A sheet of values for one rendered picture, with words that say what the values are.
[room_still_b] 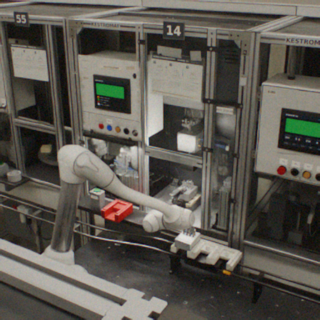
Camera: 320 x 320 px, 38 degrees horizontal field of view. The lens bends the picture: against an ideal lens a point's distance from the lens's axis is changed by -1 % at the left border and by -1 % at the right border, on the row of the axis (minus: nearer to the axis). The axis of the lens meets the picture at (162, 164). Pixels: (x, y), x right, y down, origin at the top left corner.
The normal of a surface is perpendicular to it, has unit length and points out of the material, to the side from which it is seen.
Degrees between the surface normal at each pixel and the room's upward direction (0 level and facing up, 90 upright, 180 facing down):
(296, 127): 90
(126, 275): 0
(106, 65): 90
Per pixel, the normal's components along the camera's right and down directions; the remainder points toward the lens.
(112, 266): 0.00, -0.91
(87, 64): -0.50, 0.36
